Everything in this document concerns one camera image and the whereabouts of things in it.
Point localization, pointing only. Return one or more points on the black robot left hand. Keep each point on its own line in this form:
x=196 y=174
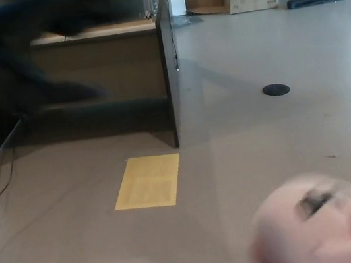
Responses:
x=12 y=30

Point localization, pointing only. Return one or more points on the round white plush toy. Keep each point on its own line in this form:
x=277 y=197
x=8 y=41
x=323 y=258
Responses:
x=299 y=238

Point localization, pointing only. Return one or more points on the wooden desk with dark sides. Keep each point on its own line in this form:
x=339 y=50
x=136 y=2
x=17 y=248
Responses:
x=118 y=64

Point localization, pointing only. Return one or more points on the black round floor cover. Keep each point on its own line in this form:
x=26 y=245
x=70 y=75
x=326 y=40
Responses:
x=275 y=89

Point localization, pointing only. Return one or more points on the yellow paper sheet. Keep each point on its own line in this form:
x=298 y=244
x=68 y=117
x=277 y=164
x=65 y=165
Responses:
x=148 y=182

